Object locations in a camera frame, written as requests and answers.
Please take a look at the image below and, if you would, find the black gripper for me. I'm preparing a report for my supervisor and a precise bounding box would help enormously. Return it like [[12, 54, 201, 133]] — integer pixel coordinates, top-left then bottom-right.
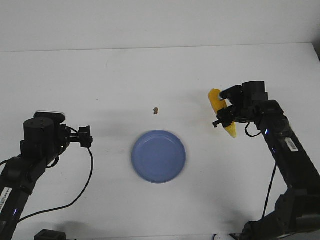
[[213, 85, 253, 128], [59, 124, 93, 148]]

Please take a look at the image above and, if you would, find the yellow corn cob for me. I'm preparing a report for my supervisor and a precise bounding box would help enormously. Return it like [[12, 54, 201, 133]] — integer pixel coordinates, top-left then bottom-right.
[[208, 88, 237, 138]]

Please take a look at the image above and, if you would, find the blue round plate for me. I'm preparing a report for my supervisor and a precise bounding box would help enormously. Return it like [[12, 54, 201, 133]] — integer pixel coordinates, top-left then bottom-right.
[[131, 130, 187, 184]]

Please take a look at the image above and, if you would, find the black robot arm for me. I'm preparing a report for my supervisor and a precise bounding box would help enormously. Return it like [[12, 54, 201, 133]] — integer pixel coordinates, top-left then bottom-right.
[[0, 111, 93, 240], [208, 81, 320, 240]]

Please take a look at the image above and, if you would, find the small brown crumb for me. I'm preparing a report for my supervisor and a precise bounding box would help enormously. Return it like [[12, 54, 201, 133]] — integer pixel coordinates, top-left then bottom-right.
[[153, 107, 159, 115]]

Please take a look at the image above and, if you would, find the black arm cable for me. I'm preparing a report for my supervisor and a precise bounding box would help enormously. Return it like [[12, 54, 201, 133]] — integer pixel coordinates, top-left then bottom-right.
[[244, 120, 278, 220], [18, 126, 95, 222]]

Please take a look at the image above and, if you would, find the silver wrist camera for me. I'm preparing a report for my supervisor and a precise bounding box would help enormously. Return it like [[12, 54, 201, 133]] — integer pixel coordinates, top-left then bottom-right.
[[34, 110, 66, 124]]

